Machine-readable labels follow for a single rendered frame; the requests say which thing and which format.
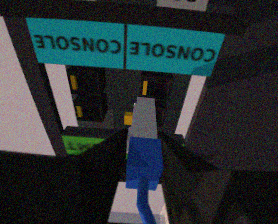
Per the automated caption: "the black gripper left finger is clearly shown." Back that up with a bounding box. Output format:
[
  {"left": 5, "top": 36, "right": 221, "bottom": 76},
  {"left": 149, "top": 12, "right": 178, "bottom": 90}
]
[{"left": 0, "top": 128, "right": 128, "bottom": 224}]

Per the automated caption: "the blue network cable plug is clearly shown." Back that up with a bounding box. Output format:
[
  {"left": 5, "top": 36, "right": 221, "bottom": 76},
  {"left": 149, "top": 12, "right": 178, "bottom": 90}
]
[{"left": 124, "top": 97, "right": 163, "bottom": 224}]

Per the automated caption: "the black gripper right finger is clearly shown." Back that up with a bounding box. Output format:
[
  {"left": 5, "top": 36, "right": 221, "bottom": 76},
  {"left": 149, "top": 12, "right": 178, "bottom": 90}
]
[{"left": 157, "top": 131, "right": 278, "bottom": 224}]

